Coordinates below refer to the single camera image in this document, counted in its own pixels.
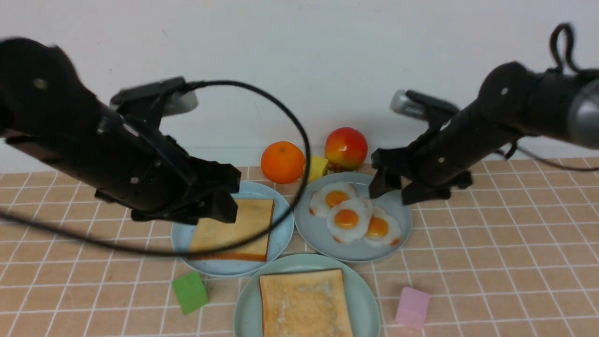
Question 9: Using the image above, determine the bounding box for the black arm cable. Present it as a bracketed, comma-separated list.
[496, 22, 599, 172]
[0, 81, 312, 258]

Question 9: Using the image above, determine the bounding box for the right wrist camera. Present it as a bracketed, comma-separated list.
[389, 90, 460, 125]

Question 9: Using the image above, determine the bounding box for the orange fruit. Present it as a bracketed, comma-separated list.
[260, 141, 306, 185]

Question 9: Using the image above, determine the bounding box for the yellow foam cube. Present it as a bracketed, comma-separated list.
[308, 155, 329, 182]

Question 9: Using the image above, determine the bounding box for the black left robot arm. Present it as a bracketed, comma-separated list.
[1, 37, 241, 225]

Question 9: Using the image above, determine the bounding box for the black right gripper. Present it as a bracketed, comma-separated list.
[369, 107, 508, 205]

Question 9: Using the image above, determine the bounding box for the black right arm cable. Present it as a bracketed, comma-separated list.
[496, 22, 599, 172]

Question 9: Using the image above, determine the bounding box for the pink foam cube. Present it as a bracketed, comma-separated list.
[395, 286, 431, 330]

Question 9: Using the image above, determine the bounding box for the light blue plate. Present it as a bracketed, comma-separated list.
[171, 181, 295, 278]

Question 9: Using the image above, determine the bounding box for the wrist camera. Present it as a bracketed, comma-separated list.
[389, 90, 460, 125]
[110, 76, 199, 128]

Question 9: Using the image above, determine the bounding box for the fried egg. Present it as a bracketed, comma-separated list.
[308, 182, 357, 218]
[363, 206, 402, 248]
[326, 198, 373, 244]

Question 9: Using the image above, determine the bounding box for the green foam cube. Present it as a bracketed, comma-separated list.
[171, 272, 209, 315]

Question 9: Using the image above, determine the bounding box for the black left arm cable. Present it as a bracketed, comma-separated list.
[0, 81, 312, 258]

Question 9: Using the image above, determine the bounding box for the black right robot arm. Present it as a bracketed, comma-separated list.
[369, 62, 599, 205]

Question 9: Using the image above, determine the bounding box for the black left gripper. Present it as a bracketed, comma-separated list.
[94, 108, 241, 223]

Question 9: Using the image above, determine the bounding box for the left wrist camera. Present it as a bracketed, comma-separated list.
[110, 76, 199, 128]

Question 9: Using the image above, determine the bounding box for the red yellow apple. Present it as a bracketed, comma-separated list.
[324, 127, 368, 171]

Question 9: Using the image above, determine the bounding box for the mint green plate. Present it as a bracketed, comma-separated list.
[233, 253, 381, 337]

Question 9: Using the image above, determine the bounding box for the grey-blue plate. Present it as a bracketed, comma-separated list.
[294, 172, 413, 263]

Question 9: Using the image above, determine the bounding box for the toast slice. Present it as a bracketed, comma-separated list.
[259, 269, 353, 337]
[189, 199, 275, 263]

